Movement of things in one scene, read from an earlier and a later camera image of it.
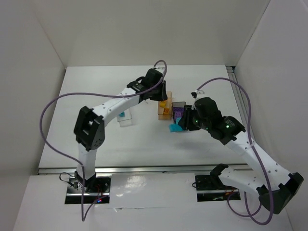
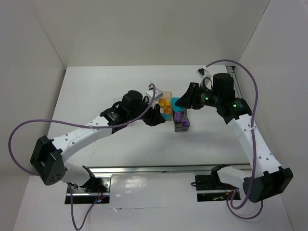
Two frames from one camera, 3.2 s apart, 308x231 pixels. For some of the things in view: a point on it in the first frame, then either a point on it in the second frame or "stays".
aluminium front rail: [140, 169] stays
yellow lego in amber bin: [166, 111] stays
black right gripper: [186, 118] to [193, 95]
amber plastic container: [164, 108] stays
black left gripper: [162, 91] to [149, 115]
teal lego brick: [177, 119] to [175, 108]
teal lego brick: [175, 128] to [166, 116]
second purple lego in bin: [178, 114] stays
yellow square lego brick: [162, 104] stays
